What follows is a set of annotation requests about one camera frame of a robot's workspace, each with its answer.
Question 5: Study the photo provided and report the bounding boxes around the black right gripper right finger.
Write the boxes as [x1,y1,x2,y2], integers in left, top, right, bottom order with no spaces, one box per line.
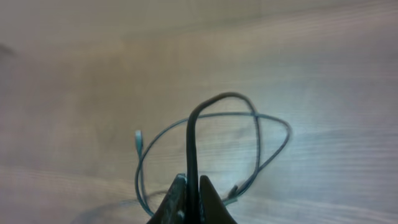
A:
[199,175,237,224]

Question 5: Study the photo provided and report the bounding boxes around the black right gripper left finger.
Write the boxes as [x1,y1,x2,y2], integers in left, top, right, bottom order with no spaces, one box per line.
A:
[147,174,187,224]

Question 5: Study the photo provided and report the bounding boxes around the black cable bundle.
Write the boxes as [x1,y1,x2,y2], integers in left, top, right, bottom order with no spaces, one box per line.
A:
[134,91,292,218]

